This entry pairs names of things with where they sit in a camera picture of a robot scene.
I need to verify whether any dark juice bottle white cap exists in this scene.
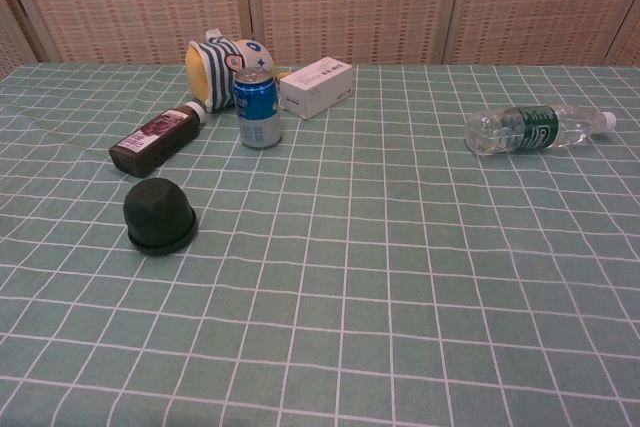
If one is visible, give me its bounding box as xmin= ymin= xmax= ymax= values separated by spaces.
xmin=109 ymin=100 xmax=209 ymax=179

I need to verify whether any white cardboard box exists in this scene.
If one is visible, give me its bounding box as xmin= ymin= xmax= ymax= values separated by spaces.
xmin=279 ymin=56 xmax=354 ymax=121

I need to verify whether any striped yellow plush toy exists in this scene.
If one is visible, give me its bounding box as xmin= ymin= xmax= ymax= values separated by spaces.
xmin=184 ymin=30 xmax=279 ymax=114

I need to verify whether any blue silver drink can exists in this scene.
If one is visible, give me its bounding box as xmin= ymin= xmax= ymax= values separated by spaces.
xmin=233 ymin=66 xmax=283 ymax=150

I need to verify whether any green checked tablecloth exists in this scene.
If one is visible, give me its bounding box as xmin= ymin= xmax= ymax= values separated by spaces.
xmin=0 ymin=62 xmax=640 ymax=427

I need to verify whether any clear water bottle green label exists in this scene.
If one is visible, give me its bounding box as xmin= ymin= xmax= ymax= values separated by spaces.
xmin=465 ymin=104 xmax=618 ymax=157

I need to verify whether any upside-down black plastic bowl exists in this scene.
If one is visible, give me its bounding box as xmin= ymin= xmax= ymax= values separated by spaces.
xmin=123 ymin=177 xmax=199 ymax=257

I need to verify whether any woven folding screen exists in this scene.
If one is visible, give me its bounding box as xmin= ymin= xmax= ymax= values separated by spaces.
xmin=0 ymin=0 xmax=640 ymax=79

